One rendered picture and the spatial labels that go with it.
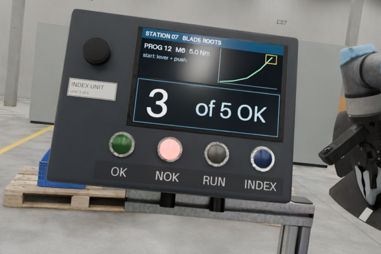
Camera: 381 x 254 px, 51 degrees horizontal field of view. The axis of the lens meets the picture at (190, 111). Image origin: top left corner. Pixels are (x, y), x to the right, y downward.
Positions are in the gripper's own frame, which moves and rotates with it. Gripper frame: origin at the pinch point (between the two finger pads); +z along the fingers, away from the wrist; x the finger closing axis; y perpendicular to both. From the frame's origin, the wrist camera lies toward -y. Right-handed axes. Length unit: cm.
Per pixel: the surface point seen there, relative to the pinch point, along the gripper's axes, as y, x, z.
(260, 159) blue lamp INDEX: -33, -45, -27
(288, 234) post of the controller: -30, -39, -15
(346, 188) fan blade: -1.5, 7.4, -0.8
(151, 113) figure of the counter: -44, -43, -33
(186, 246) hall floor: -45, 189, 89
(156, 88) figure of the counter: -43, -43, -36
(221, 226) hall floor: -13, 234, 99
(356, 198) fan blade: -0.7, 4.2, 0.9
